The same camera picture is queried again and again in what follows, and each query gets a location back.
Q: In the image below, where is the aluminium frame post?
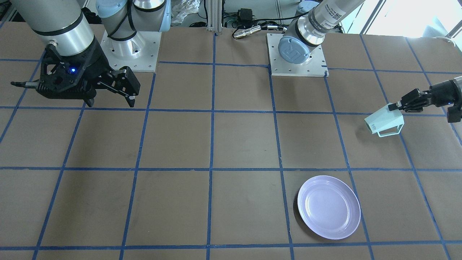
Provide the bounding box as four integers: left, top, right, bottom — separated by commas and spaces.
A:
204, 0, 224, 35

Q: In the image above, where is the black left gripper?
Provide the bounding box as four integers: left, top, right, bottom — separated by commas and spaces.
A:
388, 79, 462, 113

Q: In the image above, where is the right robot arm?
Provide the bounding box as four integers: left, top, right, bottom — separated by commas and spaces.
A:
11, 0, 171, 108

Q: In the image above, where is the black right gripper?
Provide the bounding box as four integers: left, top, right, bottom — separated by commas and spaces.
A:
36, 38, 140, 108

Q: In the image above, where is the lavender plate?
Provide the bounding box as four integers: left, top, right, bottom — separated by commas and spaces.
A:
296, 175, 361, 240

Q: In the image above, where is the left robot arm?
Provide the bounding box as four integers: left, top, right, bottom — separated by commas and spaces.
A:
278, 0, 461, 123

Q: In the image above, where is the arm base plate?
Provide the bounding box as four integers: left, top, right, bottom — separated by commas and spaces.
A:
267, 33, 330, 77
100, 31, 162, 73

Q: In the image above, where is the mint green faceted cup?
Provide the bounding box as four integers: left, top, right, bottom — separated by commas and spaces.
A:
364, 103, 405, 138

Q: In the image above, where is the black power adapter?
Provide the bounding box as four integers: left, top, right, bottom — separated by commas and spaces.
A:
237, 8, 253, 28

